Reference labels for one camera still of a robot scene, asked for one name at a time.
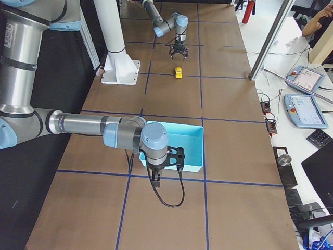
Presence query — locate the white pillar with base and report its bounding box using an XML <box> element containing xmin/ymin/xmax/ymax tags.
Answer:
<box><xmin>94</xmin><ymin>0</ymin><xmax>140</xmax><ymax>85</ymax></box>

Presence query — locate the aluminium frame post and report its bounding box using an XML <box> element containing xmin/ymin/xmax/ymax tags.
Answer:
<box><xmin>249</xmin><ymin>0</ymin><xmax>295</xmax><ymax>81</ymax></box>

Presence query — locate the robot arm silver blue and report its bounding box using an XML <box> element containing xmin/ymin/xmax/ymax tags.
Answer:
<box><xmin>141</xmin><ymin>0</ymin><xmax>189</xmax><ymax>60</ymax></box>
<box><xmin>1</xmin><ymin>1</ymin><xmax>171</xmax><ymax>188</ymax></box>

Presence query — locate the teach pendant tablet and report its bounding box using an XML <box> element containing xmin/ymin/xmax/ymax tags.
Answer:
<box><xmin>286</xmin><ymin>66</ymin><xmax>325</xmax><ymax>93</ymax></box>
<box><xmin>284</xmin><ymin>94</ymin><xmax>328</xmax><ymax>129</ymax></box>

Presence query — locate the black power strip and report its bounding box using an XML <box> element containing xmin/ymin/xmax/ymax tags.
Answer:
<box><xmin>265</xmin><ymin>118</ymin><xmax>278</xmax><ymax>135</ymax></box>
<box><xmin>260</xmin><ymin>101</ymin><xmax>271</xmax><ymax>114</ymax></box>

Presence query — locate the yellow beetle toy car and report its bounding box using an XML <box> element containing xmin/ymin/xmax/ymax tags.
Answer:
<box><xmin>175</xmin><ymin>67</ymin><xmax>183</xmax><ymax>79</ymax></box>

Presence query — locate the black laptop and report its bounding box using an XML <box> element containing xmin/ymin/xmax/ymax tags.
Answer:
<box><xmin>301</xmin><ymin>144</ymin><xmax>333</xmax><ymax>214</ymax></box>

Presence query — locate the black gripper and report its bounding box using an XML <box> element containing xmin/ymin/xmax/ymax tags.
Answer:
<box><xmin>151</xmin><ymin>165</ymin><xmax>163</xmax><ymax>188</ymax></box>
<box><xmin>169</xmin><ymin>40</ymin><xmax>189</xmax><ymax>61</ymax></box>

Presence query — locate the black keyboard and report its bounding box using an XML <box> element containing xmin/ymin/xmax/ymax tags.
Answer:
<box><xmin>306</xmin><ymin>129</ymin><xmax>332</xmax><ymax>149</ymax></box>

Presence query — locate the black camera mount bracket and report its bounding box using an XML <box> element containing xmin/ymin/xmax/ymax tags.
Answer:
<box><xmin>165</xmin><ymin>146</ymin><xmax>185</xmax><ymax>171</ymax></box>

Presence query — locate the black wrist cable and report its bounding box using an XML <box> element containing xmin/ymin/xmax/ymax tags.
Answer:
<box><xmin>145</xmin><ymin>156</ymin><xmax>186</xmax><ymax>208</ymax></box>

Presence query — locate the person forearm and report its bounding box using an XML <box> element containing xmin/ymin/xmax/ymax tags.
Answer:
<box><xmin>302</xmin><ymin>5</ymin><xmax>332</xmax><ymax>37</ymax></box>

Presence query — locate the far teach pendant tablet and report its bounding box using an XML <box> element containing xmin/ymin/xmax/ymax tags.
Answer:
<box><xmin>286</xmin><ymin>66</ymin><xmax>325</xmax><ymax>93</ymax></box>

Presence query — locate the red fire extinguisher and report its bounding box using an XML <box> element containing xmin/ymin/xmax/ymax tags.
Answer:
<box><xmin>242</xmin><ymin>0</ymin><xmax>255</xmax><ymax>24</ymax></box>

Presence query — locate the near teach pendant tablet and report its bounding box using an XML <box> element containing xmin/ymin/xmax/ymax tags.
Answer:
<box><xmin>284</xmin><ymin>94</ymin><xmax>328</xmax><ymax>129</ymax></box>

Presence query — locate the small metal cup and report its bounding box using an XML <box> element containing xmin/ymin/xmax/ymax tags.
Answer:
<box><xmin>277</xmin><ymin>154</ymin><xmax>292</xmax><ymax>167</ymax></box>

